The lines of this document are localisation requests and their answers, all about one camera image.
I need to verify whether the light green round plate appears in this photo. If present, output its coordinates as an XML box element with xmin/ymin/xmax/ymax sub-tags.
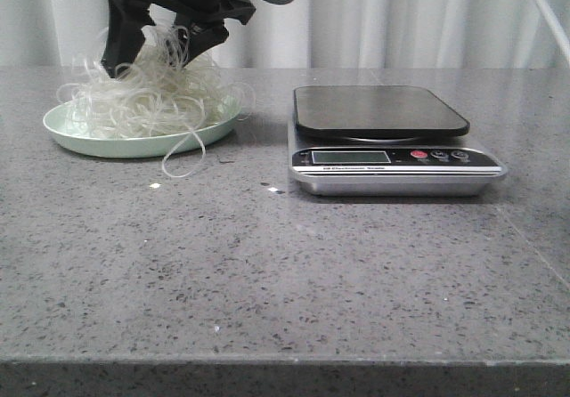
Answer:
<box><xmin>43</xmin><ymin>97</ymin><xmax>241</xmax><ymax>158</ymax></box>

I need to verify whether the white cable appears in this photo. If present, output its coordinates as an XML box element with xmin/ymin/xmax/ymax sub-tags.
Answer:
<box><xmin>516</xmin><ymin>0</ymin><xmax>570</xmax><ymax>58</ymax></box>

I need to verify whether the translucent white vermicelli bundle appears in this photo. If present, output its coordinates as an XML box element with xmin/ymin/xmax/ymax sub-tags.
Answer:
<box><xmin>57</xmin><ymin>27</ymin><xmax>257</xmax><ymax>178</ymax></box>

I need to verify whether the silver black kitchen scale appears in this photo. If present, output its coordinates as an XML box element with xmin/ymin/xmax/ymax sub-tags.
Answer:
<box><xmin>288</xmin><ymin>85</ymin><xmax>507</xmax><ymax>197</ymax></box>

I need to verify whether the white pleated curtain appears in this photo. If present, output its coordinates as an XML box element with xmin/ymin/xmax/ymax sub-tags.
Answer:
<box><xmin>1</xmin><ymin>0</ymin><xmax>569</xmax><ymax>69</ymax></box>

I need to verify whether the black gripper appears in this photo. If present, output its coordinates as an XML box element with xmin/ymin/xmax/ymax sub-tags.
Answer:
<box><xmin>101</xmin><ymin>0</ymin><xmax>256</xmax><ymax>78</ymax></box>

